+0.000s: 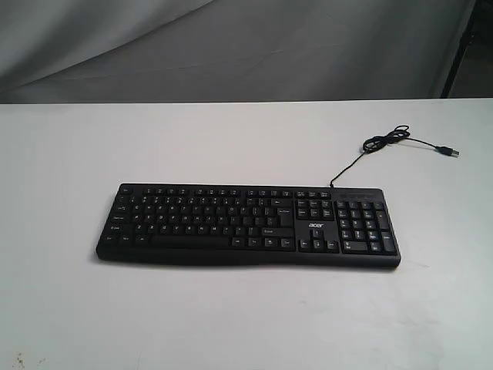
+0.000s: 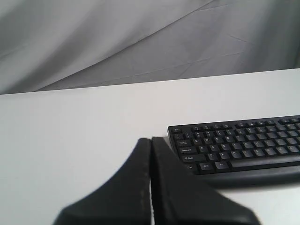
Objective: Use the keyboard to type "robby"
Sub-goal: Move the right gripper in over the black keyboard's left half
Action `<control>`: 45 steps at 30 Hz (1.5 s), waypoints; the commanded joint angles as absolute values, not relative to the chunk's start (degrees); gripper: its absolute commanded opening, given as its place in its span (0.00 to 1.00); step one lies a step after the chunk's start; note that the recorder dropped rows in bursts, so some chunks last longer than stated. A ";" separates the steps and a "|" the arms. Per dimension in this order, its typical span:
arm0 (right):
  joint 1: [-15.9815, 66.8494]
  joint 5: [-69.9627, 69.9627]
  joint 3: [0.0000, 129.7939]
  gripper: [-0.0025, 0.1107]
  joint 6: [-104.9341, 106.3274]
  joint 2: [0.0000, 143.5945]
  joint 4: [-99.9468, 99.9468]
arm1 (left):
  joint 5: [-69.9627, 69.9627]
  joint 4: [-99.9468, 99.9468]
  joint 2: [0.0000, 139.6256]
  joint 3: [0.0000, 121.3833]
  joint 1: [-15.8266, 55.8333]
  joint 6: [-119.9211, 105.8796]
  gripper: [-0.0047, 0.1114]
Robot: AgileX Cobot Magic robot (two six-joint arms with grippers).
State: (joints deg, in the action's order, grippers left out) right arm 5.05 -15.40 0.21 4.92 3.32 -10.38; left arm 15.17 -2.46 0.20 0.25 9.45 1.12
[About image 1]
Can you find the grey backdrop cloth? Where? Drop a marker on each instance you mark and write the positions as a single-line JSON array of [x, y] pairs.
[[227, 51]]

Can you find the dark metal frame post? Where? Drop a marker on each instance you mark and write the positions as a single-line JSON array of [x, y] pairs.
[[470, 75]]

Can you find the black acer keyboard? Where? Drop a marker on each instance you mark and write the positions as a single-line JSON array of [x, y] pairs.
[[220, 225]]

